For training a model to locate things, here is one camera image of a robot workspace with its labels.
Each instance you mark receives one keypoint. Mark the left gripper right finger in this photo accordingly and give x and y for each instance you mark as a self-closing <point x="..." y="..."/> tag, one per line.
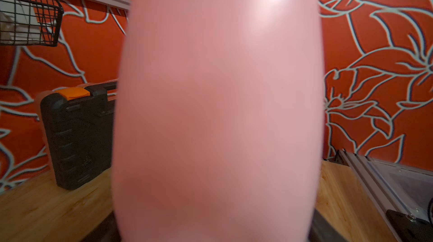
<point x="322" y="231"/>

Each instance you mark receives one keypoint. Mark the black orange tool case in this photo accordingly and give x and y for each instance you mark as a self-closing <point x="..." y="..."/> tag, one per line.
<point x="77" y="127"/>

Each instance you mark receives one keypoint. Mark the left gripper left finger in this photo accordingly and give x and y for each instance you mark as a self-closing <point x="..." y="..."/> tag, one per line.
<point x="106" y="231"/>

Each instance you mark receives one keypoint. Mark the opaque pink spray bottle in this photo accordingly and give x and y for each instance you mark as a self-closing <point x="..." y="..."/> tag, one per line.
<point x="219" y="121"/>

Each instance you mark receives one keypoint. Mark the black wire basket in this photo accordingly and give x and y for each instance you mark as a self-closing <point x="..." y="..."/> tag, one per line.
<point x="49" y="14"/>

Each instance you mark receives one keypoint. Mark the white small box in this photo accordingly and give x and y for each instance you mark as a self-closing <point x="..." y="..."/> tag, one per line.
<point x="19" y="25"/>

